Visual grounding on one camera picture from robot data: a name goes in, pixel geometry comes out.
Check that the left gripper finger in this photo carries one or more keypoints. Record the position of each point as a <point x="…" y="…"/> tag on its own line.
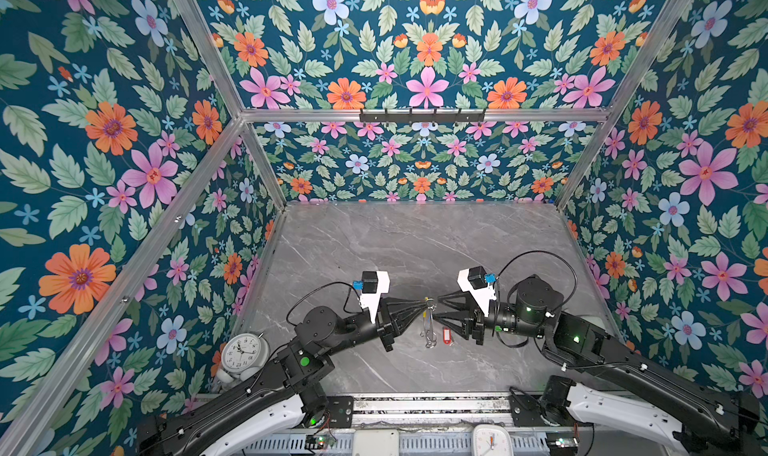
<point x="399" y="306"/>
<point x="403" y="322"/>

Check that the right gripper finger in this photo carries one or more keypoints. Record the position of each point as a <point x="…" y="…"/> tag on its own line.
<point x="458" y="325"/>
<point x="458" y="300"/>

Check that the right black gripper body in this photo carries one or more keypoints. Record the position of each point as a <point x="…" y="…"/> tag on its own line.
<point x="480" y="323"/>

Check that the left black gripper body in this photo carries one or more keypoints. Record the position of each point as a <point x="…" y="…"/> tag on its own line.
<point x="383" y="330"/>

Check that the red capped key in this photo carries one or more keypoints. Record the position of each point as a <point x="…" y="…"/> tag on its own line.
<point x="447" y="336"/>

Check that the grey yellow keyring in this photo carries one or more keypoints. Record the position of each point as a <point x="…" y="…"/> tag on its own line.
<point x="428" y="331"/>

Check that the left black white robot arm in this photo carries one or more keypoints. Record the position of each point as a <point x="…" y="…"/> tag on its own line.
<point x="285" y="392"/>

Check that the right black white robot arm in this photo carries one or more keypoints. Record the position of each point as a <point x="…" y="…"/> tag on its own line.
<point x="662" y="406"/>

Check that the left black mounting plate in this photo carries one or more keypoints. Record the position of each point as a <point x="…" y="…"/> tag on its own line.
<point x="338" y="413"/>

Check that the black mounting plate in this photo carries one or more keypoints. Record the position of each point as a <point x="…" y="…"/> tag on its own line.
<point x="338" y="413"/>
<point x="525" y="410"/>

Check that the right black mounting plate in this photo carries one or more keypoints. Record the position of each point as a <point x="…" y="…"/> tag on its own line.
<point x="525" y="410"/>

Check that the white square device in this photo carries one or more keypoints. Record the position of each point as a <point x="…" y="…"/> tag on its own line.
<point x="376" y="442"/>

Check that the left small circuit board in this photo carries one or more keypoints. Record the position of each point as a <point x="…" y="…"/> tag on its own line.
<point x="315" y="443"/>

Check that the small circuit board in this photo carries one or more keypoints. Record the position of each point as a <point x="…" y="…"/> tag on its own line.
<point x="315" y="443"/>
<point x="562" y="445"/>

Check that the white alarm clock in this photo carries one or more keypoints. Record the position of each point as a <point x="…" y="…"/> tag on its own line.
<point x="242" y="357"/>

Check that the right small circuit board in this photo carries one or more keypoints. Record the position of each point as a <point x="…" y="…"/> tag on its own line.
<point x="562" y="445"/>

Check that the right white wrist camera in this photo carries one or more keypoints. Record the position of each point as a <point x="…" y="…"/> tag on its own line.
<point x="479" y="287"/>

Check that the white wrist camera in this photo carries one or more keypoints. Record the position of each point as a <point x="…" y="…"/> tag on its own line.
<point x="479" y="287"/>
<point x="370" y="288"/>

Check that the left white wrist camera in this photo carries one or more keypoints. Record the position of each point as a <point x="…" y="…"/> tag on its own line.
<point x="370" y="288"/>

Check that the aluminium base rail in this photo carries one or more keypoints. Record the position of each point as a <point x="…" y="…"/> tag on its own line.
<point x="432" y="411"/>

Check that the black hook rail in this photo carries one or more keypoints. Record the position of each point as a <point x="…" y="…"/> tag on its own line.
<point x="411" y="115"/>

